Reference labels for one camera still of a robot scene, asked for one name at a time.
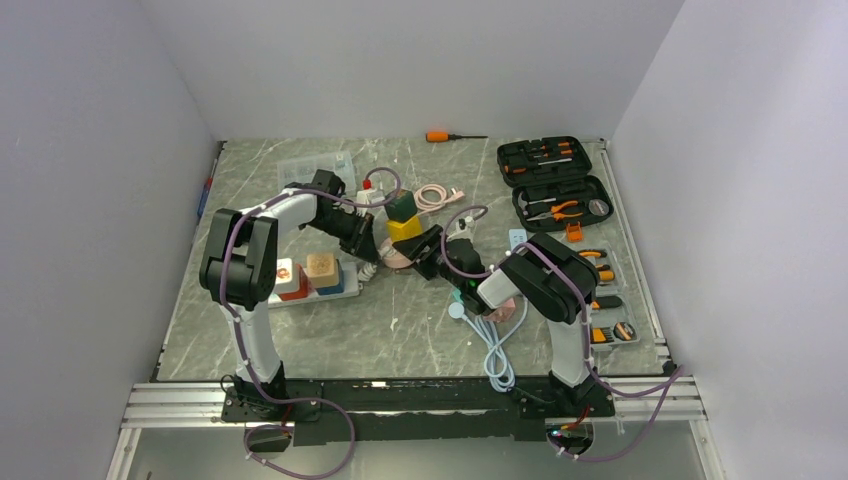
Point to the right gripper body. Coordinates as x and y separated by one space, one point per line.
434 260

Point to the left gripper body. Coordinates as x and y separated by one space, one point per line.
352 230

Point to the light blue round plug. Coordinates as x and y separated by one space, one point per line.
457 311

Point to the white long power strip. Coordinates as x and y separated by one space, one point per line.
350 287

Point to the white plug with cord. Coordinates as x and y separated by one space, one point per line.
367 272

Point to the light blue power strip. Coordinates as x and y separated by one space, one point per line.
517 237

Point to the pink cube socket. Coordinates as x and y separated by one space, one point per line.
502 313

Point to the red cube adapter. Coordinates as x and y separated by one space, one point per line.
303 291

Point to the white cube adapter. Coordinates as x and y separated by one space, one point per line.
287 279

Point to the black tool case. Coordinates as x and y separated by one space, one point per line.
548 171

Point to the grey tool case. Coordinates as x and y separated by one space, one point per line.
612 323

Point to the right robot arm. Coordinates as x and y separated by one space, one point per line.
544 274

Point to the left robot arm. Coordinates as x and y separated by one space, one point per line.
239 267

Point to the pink round socket base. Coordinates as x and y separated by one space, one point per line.
391 257

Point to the clear screw organizer box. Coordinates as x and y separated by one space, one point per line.
303 169

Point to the yellow cube adapter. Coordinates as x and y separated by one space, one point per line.
401 231

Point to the orange cube adapter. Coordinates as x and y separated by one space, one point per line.
320 265

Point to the dark green cube adapter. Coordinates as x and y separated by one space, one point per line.
402 208

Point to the dark blue cube adapter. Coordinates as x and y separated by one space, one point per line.
332 285

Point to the orange handled pliers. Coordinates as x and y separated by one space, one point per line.
566 210

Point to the orange handled screwdriver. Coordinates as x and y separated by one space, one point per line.
443 137

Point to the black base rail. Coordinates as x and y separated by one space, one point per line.
333 410

